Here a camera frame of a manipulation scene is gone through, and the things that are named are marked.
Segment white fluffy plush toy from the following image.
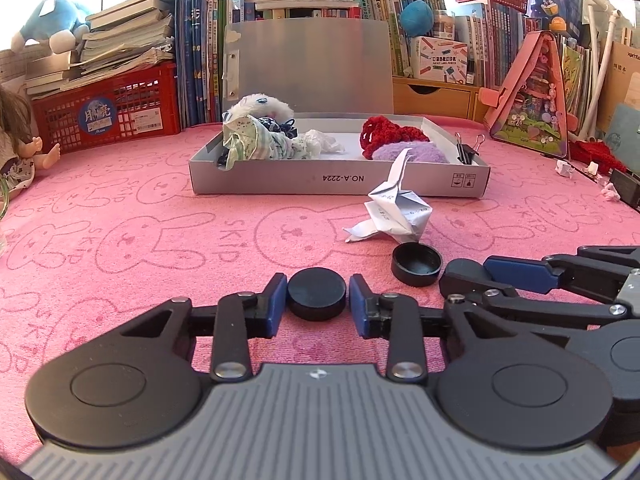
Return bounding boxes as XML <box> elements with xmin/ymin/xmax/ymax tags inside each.
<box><xmin>222</xmin><ymin>92</ymin><xmax>296</xmax><ymax>136</ymax></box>

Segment wooden drawer organizer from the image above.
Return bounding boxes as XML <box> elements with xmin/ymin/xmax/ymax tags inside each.
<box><xmin>392</xmin><ymin>76</ymin><xmax>487</xmax><ymax>122</ymax></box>

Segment black round puck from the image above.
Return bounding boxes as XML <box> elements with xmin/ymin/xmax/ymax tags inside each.
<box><xmin>287</xmin><ymin>269</ymin><xmax>348</xmax><ymax>322</ymax></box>

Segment grey-blue notebook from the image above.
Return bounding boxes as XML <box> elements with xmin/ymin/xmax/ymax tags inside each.
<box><xmin>605</xmin><ymin>104</ymin><xmax>640</xmax><ymax>166</ymax></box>

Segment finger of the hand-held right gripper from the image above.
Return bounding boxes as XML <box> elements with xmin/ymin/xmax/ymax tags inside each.
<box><xmin>440</xmin><ymin>259</ymin><xmax>627</xmax><ymax>330</ymax></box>
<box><xmin>484</xmin><ymin>245</ymin><xmax>640</xmax><ymax>306</ymax></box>

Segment blue floral brocade pouch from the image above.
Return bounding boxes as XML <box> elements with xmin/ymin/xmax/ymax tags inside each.
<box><xmin>255</xmin><ymin>116</ymin><xmax>301</xmax><ymax>139</ymax></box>

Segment pink house-shaped toy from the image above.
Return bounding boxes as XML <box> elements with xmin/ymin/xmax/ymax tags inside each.
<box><xmin>484</xmin><ymin>31</ymin><xmax>571</xmax><ymax>158</ymax></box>

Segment grey cardboard box with lid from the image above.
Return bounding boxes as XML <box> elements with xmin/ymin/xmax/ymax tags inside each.
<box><xmin>189</xmin><ymin>19</ymin><xmax>491</xmax><ymax>198</ymax></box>

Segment black binder clip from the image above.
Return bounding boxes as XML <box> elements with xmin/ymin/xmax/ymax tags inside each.
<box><xmin>454</xmin><ymin>132</ymin><xmax>486</xmax><ymax>166</ymax></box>

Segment white printed carton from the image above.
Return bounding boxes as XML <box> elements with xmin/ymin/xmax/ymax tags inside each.
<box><xmin>410</xmin><ymin>36</ymin><xmax>470</xmax><ymax>86</ymax></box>

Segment cardboard sheets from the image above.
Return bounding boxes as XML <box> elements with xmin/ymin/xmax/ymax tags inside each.
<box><xmin>597</xmin><ymin>40</ymin><xmax>640</xmax><ymax>136</ymax></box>

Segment white crumpled tissue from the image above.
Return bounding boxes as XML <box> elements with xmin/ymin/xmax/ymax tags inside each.
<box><xmin>302</xmin><ymin>129</ymin><xmax>347</xmax><ymax>155</ymax></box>

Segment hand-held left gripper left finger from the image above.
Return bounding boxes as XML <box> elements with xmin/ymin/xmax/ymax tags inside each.
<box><xmin>119</xmin><ymin>273</ymin><xmax>288</xmax><ymax>382</ymax></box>

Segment red knitted item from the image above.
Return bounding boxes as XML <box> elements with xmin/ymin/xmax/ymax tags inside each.
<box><xmin>359</xmin><ymin>115</ymin><xmax>431</xmax><ymax>160</ymax></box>

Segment row of colourful books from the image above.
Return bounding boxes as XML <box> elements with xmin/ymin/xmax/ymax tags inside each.
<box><xmin>345</xmin><ymin>0</ymin><xmax>531</xmax><ymax>88</ymax></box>

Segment red knitted cloth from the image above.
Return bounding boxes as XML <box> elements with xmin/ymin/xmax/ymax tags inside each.
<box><xmin>570</xmin><ymin>139</ymin><xmax>626</xmax><ymax>176</ymax></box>

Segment row of small books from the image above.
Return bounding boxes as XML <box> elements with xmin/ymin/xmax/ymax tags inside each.
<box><xmin>240</xmin><ymin>0</ymin><xmax>362</xmax><ymax>23</ymax></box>

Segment red plastic crate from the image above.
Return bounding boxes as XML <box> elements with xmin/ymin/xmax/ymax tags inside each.
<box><xmin>31</xmin><ymin>62</ymin><xmax>182</xmax><ymax>153</ymax></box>

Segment stack of worn books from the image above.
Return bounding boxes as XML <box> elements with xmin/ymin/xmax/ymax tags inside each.
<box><xmin>25</xmin><ymin>0</ymin><xmax>177</xmax><ymax>98</ymax></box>

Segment black round lid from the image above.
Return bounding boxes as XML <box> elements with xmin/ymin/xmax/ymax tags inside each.
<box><xmin>391</xmin><ymin>242</ymin><xmax>444</xmax><ymax>288</ymax></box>

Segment row of blue books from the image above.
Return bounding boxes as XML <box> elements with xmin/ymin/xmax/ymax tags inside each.
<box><xmin>175</xmin><ymin>0</ymin><xmax>227</xmax><ymax>128</ymax></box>

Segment blue plush ball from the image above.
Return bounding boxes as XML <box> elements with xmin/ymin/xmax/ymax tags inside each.
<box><xmin>398</xmin><ymin>0</ymin><xmax>435</xmax><ymax>38</ymax></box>

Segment white folded paper origami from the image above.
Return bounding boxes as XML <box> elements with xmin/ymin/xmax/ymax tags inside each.
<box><xmin>343</xmin><ymin>149</ymin><xmax>434</xmax><ymax>245</ymax></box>

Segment black power adapter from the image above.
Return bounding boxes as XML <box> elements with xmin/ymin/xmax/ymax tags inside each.
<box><xmin>610</xmin><ymin>167</ymin><xmax>640</xmax><ymax>211</ymax></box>

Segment purple plush toy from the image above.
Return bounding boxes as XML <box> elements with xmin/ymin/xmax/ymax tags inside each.
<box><xmin>372</xmin><ymin>141</ymin><xmax>450</xmax><ymax>165</ymax></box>

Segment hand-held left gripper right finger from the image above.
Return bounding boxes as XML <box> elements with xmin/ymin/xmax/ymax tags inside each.
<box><xmin>348</xmin><ymin>273</ymin><xmax>521</xmax><ymax>382</ymax></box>

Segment blue plush elephant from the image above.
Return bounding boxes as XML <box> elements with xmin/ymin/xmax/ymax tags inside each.
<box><xmin>11</xmin><ymin>0</ymin><xmax>93</xmax><ymax>53</ymax></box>

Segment white plastic pipes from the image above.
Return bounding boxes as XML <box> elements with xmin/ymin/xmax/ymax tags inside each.
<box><xmin>570</xmin><ymin>0</ymin><xmax>622</xmax><ymax>142</ymax></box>

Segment brown-haired doll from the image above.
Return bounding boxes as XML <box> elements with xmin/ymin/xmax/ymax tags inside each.
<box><xmin>0</xmin><ymin>85</ymin><xmax>62</xmax><ymax>213</ymax></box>

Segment green patterned cloth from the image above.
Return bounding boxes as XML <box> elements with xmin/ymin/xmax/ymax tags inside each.
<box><xmin>219</xmin><ymin>115</ymin><xmax>311</xmax><ymax>171</ymax></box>

